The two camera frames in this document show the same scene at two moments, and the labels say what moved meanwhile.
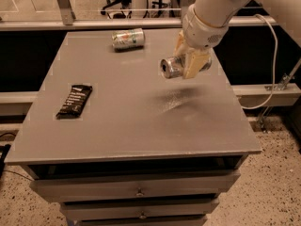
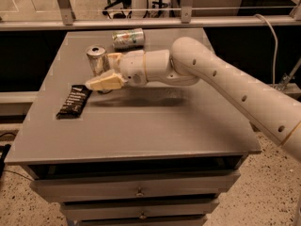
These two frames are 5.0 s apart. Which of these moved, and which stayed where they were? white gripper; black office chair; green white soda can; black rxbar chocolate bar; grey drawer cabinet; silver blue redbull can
Moved: silver blue redbull can; white gripper
Stayed: black office chair; green white soda can; grey drawer cabinet; black rxbar chocolate bar
